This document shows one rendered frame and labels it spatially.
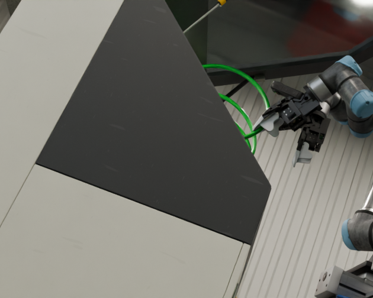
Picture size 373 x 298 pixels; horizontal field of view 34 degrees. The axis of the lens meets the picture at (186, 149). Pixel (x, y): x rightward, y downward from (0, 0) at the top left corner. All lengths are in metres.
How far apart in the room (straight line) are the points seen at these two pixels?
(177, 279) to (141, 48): 0.65
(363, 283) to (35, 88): 1.20
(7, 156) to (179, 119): 0.45
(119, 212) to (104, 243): 0.08
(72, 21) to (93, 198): 0.54
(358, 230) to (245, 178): 0.84
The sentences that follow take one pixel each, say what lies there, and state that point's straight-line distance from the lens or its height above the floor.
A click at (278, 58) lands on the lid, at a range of 2.40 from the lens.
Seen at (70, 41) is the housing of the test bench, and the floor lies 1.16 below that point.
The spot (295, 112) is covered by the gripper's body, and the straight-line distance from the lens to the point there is 1.83.
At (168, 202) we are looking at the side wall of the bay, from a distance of 1.48.
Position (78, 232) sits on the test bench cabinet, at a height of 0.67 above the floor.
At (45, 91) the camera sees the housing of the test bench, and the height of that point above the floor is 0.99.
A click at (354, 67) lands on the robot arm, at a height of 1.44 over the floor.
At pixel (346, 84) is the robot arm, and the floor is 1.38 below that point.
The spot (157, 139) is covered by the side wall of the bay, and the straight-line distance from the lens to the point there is 1.55.
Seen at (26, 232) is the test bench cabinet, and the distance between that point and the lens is 1.51.
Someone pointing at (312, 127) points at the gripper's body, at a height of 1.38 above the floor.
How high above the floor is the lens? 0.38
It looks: 23 degrees up
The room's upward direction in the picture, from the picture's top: 24 degrees clockwise
